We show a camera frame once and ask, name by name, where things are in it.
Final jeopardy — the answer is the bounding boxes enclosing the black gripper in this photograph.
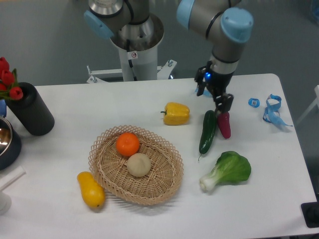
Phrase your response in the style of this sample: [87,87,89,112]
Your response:
[194,61,234,115]

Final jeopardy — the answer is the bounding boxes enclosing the yellow bell pepper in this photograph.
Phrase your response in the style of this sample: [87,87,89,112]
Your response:
[161,102,190,125]

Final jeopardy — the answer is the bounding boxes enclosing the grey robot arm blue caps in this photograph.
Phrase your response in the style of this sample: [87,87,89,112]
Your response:
[176,0,254,114]

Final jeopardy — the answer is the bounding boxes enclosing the curved blue tape strip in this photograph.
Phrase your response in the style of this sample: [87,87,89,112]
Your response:
[194,86,212,97]

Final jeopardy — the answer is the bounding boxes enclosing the green cucumber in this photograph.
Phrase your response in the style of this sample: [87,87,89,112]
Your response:
[198,110,217,161]

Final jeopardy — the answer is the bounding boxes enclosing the small blue tape roll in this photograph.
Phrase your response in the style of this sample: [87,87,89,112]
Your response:
[248,98,260,108]

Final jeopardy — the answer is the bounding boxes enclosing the tangled blue tape strip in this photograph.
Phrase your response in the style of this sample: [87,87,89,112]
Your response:
[263,94,293,129]

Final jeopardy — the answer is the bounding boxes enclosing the green bok choy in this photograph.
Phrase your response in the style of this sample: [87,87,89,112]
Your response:
[199,151,252,191]

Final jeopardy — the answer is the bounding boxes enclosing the orange fruit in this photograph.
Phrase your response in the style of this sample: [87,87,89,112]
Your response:
[116,132,140,156]

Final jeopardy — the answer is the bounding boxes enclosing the beige round bun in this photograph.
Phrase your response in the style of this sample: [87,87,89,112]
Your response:
[127,153,151,177]

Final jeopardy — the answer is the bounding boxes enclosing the woven wicker basket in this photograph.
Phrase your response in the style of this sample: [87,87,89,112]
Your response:
[88,125,183,206]

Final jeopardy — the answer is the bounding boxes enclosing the yellow mango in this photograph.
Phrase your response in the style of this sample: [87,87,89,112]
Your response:
[77,171,105,209]

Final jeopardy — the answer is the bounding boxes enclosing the black device at edge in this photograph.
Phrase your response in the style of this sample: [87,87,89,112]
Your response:
[301,202,319,228]

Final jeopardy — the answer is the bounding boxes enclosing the black cylindrical vase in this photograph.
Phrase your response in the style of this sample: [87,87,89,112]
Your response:
[5,82,55,136]

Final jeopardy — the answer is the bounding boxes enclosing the red artificial tulips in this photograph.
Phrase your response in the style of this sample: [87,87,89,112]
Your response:
[0,57,23,101]

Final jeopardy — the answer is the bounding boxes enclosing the dark metal bowl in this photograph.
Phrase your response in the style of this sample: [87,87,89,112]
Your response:
[0,117,22,170]

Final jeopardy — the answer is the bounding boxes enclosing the blue object at left edge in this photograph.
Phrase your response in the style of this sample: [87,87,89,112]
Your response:
[0,100,7,118]

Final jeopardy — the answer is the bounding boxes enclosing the white stand object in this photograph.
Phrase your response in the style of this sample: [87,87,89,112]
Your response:
[0,166,26,215]

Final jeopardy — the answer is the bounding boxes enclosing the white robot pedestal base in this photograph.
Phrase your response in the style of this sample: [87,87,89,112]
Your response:
[84,0,164,82]

